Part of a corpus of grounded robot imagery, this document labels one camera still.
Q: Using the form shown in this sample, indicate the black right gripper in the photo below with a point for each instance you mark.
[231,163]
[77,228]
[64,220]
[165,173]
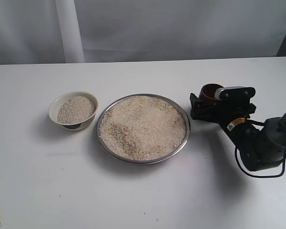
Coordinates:
[231,109]

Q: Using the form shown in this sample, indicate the brown wooden cup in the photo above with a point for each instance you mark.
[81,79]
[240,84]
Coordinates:
[208,91]

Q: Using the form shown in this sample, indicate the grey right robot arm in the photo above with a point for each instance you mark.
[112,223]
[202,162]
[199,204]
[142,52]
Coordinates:
[258,145]

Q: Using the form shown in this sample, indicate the rice in steel plate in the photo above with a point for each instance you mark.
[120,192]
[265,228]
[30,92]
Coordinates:
[143,126]

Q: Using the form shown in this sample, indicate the rice in small bowl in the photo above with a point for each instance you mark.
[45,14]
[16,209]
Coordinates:
[76,110]

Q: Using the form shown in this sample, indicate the small cream ceramic bowl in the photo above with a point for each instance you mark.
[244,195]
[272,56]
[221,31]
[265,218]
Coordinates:
[55,106]

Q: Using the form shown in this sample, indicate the large steel plate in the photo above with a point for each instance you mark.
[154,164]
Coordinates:
[187,124]

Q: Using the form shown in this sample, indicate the white backdrop curtain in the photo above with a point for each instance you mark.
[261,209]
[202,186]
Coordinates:
[77,31]

